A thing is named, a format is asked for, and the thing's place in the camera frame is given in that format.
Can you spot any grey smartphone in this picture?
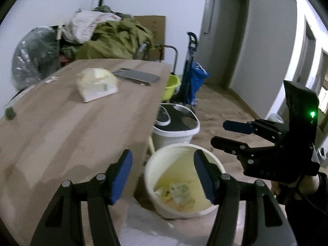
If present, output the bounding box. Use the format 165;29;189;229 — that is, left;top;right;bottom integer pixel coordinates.
112;68;161;87

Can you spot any grey door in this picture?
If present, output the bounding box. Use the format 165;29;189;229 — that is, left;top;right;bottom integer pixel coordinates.
198;0;250;90

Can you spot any person's right hand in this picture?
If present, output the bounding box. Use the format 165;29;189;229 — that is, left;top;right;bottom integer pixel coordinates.
271;176;320;206

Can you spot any blue shopping trolley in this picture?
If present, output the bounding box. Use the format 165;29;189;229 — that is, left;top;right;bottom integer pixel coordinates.
177;32;210;106

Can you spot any pale yellow tissue pack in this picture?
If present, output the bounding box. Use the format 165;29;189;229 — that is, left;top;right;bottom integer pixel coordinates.
76;68;119;103

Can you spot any fan wrapped in plastic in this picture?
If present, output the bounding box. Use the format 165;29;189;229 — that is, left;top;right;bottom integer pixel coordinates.
11;27;61;91

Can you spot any metal chair frame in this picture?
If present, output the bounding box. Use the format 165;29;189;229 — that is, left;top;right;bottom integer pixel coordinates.
137;42;179;75

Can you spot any olive green cloth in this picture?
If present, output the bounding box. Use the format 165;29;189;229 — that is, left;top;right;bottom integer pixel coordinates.
75;20;155;61

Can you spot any bright window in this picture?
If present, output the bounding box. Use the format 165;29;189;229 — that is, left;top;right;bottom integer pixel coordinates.
317;75;328;114

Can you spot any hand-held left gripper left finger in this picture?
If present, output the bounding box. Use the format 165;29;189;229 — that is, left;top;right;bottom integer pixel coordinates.
29;149;133;246

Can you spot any pale yellow table leg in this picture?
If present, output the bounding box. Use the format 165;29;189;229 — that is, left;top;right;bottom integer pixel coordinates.
146;135;156;155

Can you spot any printed wrapper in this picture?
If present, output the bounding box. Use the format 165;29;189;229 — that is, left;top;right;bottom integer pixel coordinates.
154;181;196;211

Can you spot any cream plastic bucket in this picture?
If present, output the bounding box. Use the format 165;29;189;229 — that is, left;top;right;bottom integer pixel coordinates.
144;143;226;220

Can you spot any brown cardboard sheet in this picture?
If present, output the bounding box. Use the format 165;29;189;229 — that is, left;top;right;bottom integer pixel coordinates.
133;15;167;62

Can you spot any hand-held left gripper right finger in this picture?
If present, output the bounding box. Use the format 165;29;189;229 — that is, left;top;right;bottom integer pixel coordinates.
193;149;298;246

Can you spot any white tub with black lid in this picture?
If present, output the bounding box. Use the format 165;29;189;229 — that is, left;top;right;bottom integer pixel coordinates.
152;103;200;152

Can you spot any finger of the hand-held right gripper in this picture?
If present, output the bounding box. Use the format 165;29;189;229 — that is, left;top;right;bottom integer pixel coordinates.
223;120;254;135
211;136;248;157

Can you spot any white plastic bag red print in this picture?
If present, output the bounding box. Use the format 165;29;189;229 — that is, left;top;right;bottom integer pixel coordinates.
63;10;121;43

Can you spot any green plastic basin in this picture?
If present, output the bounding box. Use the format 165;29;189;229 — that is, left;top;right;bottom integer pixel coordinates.
161;74;181;102

